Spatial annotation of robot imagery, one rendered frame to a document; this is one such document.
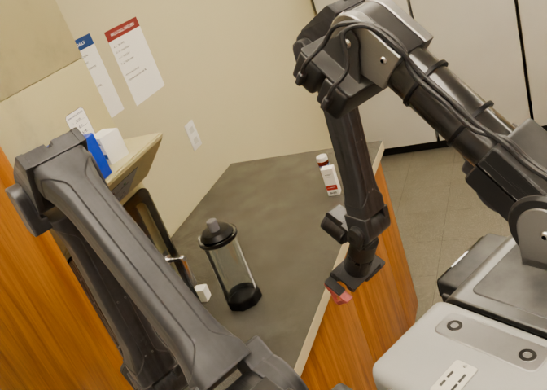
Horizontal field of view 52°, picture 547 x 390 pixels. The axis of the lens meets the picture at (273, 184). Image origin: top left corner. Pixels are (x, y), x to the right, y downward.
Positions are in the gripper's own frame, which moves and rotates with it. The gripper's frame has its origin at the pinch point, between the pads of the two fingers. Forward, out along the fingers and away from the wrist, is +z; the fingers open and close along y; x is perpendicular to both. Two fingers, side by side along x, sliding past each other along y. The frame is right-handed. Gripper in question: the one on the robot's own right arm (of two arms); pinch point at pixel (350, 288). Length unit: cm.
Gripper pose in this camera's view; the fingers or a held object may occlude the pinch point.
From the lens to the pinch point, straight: 135.2
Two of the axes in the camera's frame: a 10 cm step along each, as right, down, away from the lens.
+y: -6.9, 5.2, -5.0
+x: 7.2, 5.4, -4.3
